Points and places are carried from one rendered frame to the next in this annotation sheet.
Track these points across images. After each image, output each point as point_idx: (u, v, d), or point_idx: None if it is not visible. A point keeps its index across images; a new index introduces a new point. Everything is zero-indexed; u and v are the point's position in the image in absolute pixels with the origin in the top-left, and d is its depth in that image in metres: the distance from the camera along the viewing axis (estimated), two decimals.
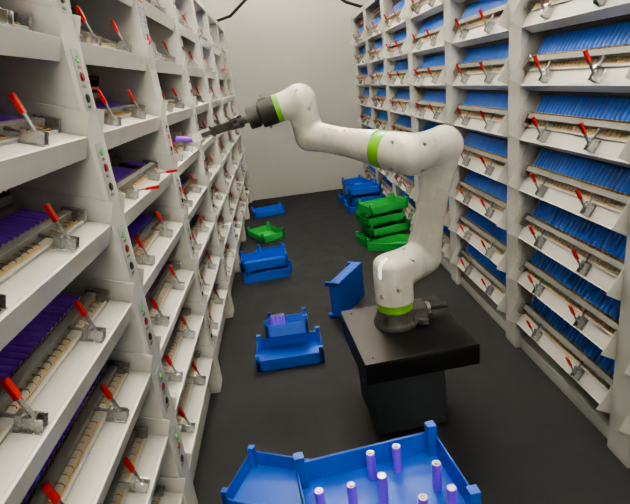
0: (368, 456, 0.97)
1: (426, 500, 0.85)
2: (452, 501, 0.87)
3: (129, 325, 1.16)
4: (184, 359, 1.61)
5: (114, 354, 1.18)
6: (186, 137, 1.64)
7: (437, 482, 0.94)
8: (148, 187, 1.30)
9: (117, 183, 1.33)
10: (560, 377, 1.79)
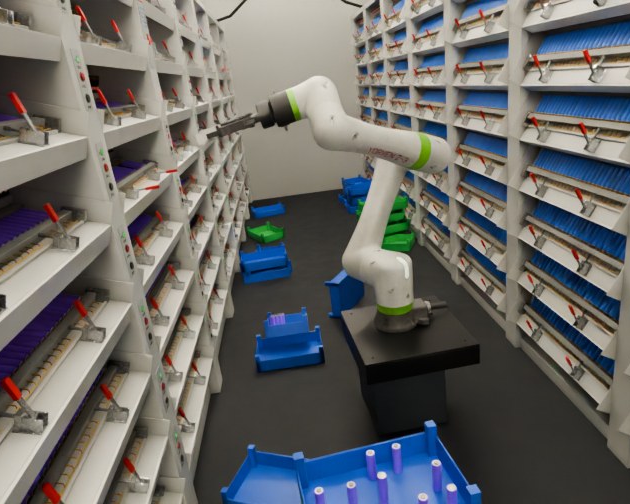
0: (368, 456, 0.97)
1: (426, 500, 0.85)
2: (452, 501, 0.87)
3: (129, 325, 1.16)
4: (184, 359, 1.61)
5: (114, 354, 1.18)
6: (134, 163, 1.65)
7: (437, 482, 0.94)
8: (148, 187, 1.30)
9: (117, 183, 1.33)
10: (560, 377, 1.79)
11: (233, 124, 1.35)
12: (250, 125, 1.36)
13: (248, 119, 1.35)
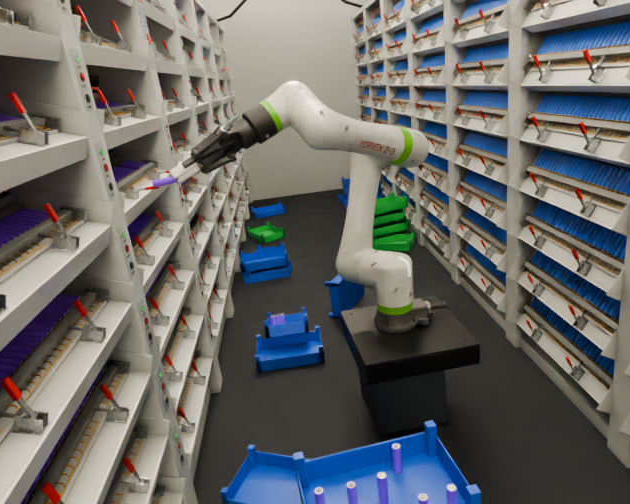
0: None
1: (426, 500, 0.85)
2: (452, 501, 0.87)
3: (129, 325, 1.16)
4: (184, 359, 1.61)
5: (114, 354, 1.18)
6: (134, 163, 1.65)
7: (162, 184, 1.26)
8: (148, 187, 1.30)
9: (117, 183, 1.33)
10: (560, 377, 1.79)
11: (218, 166, 1.33)
12: (229, 156, 1.35)
13: (232, 160, 1.35)
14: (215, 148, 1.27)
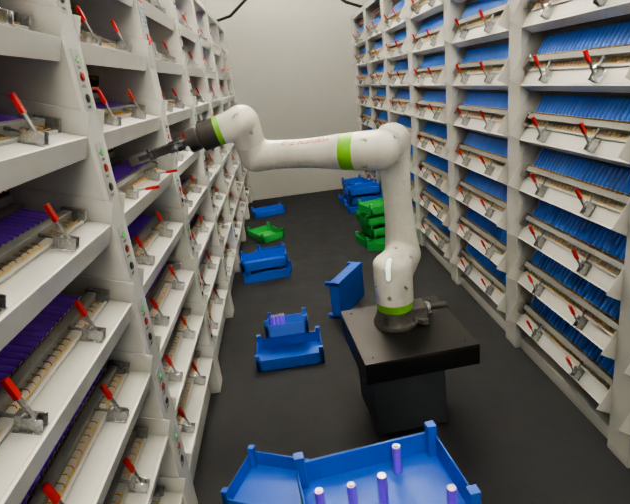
0: None
1: None
2: (452, 501, 0.87)
3: (129, 325, 1.16)
4: (184, 359, 1.61)
5: (114, 354, 1.18)
6: None
7: None
8: (148, 187, 1.30)
9: (117, 183, 1.33)
10: (560, 377, 1.79)
11: None
12: None
13: None
14: None
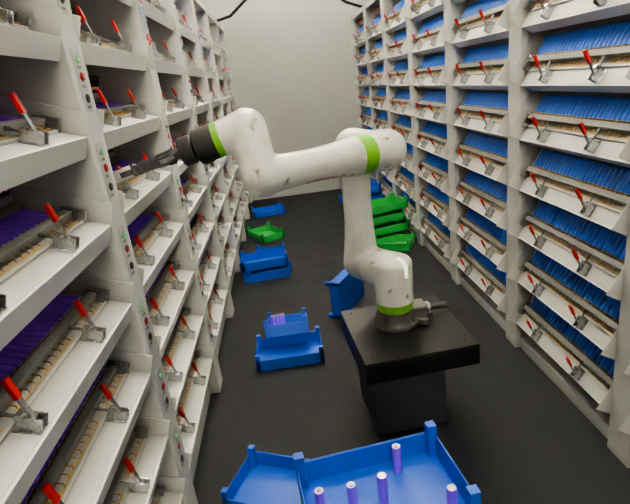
0: None
1: None
2: (452, 501, 0.87)
3: (129, 325, 1.16)
4: (184, 359, 1.61)
5: (114, 354, 1.18)
6: (129, 162, 1.65)
7: None
8: None
9: None
10: (560, 377, 1.79)
11: (146, 163, 1.24)
12: (164, 165, 1.23)
13: (161, 158, 1.23)
14: None
